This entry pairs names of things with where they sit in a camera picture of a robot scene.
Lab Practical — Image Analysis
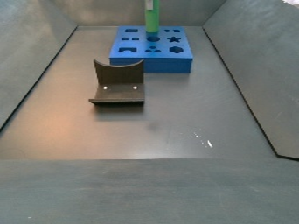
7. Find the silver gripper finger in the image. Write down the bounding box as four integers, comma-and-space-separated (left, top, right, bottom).
144, 0, 152, 10

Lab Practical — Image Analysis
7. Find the green oval peg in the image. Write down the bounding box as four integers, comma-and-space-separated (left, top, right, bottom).
144, 0, 160, 33

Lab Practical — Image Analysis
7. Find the blue shape sorting block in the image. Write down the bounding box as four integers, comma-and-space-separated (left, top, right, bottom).
108, 26, 192, 74

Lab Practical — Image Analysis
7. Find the black curved peg holder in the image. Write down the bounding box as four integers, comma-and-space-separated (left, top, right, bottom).
88, 60, 146, 105

